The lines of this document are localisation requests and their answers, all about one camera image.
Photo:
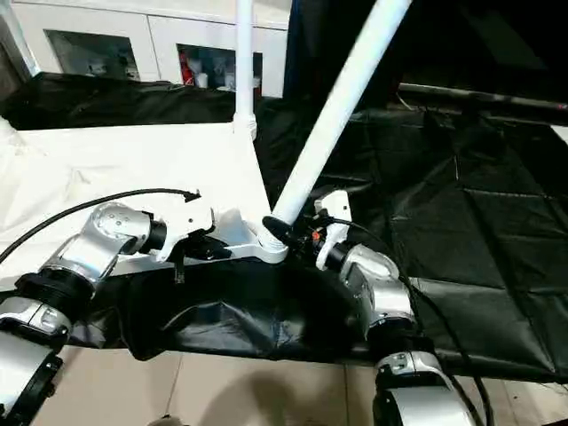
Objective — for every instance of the white glass-door cabinet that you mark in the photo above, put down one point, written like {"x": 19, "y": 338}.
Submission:
{"x": 133, "y": 26}

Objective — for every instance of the red package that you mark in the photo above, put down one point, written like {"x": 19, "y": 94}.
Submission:
{"x": 186, "y": 68}

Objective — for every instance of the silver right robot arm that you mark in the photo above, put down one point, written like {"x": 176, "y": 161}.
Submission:
{"x": 381, "y": 288}

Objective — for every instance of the black work mat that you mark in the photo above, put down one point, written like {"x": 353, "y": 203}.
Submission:
{"x": 466, "y": 199}

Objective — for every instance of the white plastic table top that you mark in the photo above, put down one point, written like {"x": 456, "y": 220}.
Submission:
{"x": 133, "y": 160}

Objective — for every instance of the large black box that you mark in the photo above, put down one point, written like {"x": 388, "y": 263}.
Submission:
{"x": 310, "y": 44}

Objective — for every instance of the white pole teal bands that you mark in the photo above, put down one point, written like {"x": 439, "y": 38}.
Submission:
{"x": 29, "y": 49}

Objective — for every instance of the grey curtain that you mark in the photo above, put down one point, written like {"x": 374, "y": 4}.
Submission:
{"x": 11, "y": 66}

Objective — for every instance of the small white bottle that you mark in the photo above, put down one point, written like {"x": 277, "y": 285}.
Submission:
{"x": 202, "y": 80}

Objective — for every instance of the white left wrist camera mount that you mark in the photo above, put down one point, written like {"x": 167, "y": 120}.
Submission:
{"x": 195, "y": 213}

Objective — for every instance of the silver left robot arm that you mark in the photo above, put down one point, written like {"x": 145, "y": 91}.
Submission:
{"x": 111, "y": 222}

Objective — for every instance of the dark robot left foot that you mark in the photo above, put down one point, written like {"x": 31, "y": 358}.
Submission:
{"x": 166, "y": 421}

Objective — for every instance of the silver metal bar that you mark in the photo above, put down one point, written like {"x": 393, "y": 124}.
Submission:
{"x": 488, "y": 95}

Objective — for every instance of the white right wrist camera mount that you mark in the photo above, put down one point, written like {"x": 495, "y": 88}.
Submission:
{"x": 335, "y": 206}

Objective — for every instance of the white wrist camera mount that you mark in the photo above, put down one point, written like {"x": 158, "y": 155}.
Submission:
{"x": 335, "y": 206}
{"x": 195, "y": 213}

